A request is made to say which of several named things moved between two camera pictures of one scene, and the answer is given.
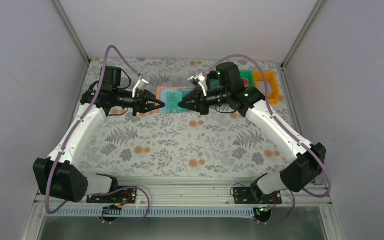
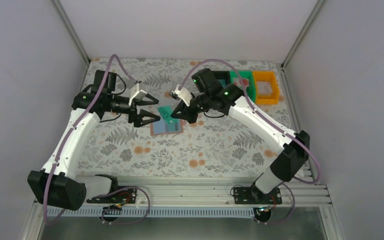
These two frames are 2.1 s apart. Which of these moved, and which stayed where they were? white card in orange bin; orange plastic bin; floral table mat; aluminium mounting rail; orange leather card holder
Moved: orange leather card holder
Stayed: white card in orange bin; aluminium mounting rail; floral table mat; orange plastic bin
